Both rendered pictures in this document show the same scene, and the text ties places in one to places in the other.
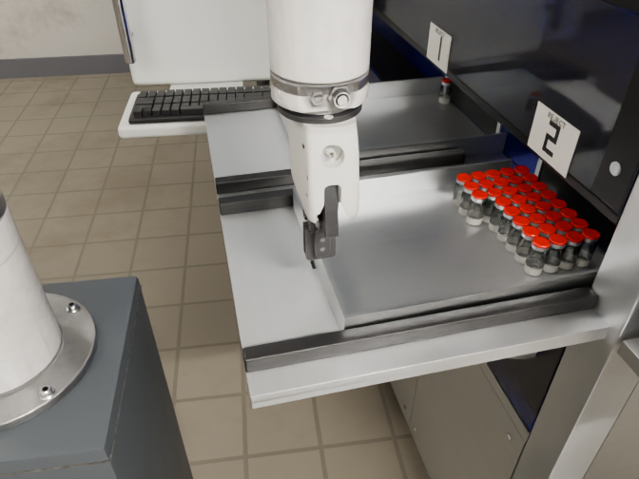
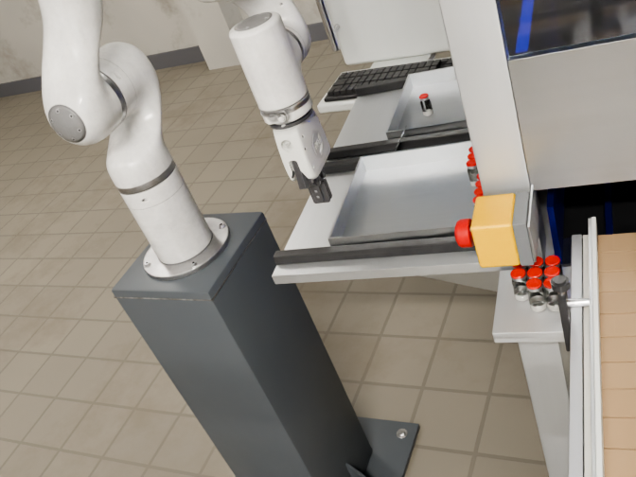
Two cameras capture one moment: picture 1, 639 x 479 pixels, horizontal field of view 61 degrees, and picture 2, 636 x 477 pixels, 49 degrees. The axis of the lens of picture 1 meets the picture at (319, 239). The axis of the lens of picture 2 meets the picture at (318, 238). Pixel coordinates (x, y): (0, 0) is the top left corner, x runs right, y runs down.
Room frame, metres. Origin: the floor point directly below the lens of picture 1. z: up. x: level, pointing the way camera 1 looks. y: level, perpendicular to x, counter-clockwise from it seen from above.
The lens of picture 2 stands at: (-0.34, -0.69, 1.58)
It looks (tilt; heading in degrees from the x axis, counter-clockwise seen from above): 34 degrees down; 43
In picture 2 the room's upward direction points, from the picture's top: 23 degrees counter-clockwise
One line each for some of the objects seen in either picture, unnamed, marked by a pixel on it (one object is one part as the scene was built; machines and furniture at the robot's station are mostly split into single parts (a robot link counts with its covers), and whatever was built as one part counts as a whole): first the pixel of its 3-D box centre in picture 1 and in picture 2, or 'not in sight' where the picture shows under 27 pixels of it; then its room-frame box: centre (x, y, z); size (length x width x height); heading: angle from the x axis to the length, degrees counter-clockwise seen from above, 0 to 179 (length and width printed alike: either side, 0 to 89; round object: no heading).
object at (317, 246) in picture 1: (323, 239); (314, 190); (0.43, 0.00, 0.99); 0.03 x 0.03 x 0.07; 13
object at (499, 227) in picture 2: not in sight; (503, 230); (0.35, -0.37, 0.99); 0.08 x 0.07 x 0.07; 103
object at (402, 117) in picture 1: (382, 120); (476, 96); (0.90, -0.11, 0.90); 0.34 x 0.26 x 0.04; 103
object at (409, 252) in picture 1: (441, 234); (436, 191); (0.56, -0.16, 0.90); 0.34 x 0.26 x 0.04; 104
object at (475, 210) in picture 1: (476, 207); (474, 172); (0.61, -0.21, 0.90); 0.02 x 0.02 x 0.05
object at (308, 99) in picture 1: (319, 85); (286, 107); (0.45, 0.00, 1.14); 0.09 x 0.08 x 0.03; 13
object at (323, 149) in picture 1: (319, 147); (299, 139); (0.45, 0.00, 1.08); 0.10 x 0.07 x 0.11; 13
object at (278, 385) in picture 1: (374, 187); (434, 154); (0.72, -0.08, 0.87); 0.70 x 0.48 x 0.02; 13
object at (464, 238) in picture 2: not in sight; (469, 233); (0.34, -0.32, 0.99); 0.04 x 0.04 x 0.04; 13
